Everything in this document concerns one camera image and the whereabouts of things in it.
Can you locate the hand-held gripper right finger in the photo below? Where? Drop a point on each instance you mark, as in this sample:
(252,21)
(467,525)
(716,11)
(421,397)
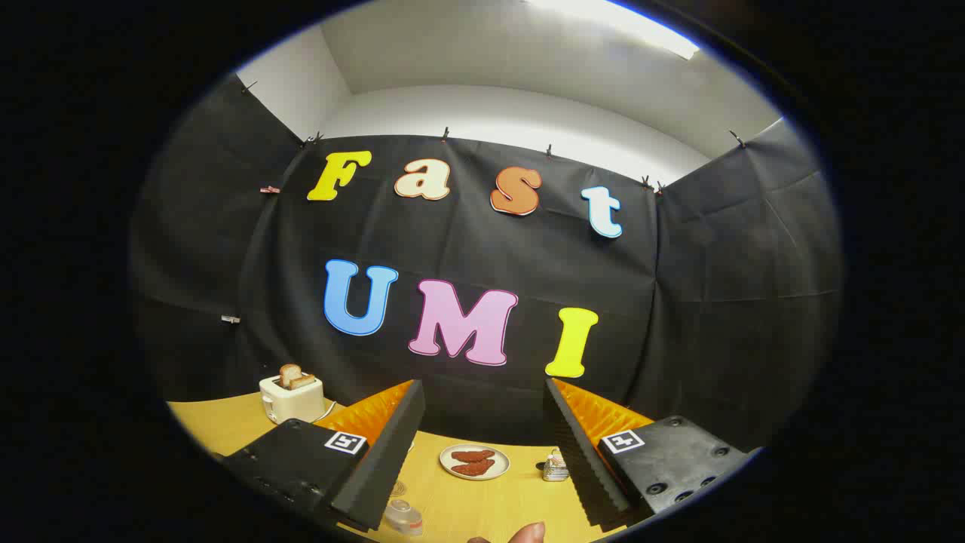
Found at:
(584,460)

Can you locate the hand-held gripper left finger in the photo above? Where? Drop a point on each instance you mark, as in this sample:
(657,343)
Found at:
(381,460)

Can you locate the clear juice bottle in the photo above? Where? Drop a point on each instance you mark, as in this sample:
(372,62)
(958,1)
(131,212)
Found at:
(404,517)

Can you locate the reddish brown meat piece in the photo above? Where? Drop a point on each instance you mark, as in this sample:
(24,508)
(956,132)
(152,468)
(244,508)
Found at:
(473,467)
(471,455)

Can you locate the white round plate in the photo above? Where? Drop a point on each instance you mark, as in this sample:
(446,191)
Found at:
(494,471)

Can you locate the cream toaster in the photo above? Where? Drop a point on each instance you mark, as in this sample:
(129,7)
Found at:
(290,403)

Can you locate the toast slice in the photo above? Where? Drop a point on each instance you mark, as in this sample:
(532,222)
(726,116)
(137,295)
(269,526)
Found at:
(303,381)
(289,374)

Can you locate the wooden table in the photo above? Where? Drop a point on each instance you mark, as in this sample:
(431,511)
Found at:
(226,422)

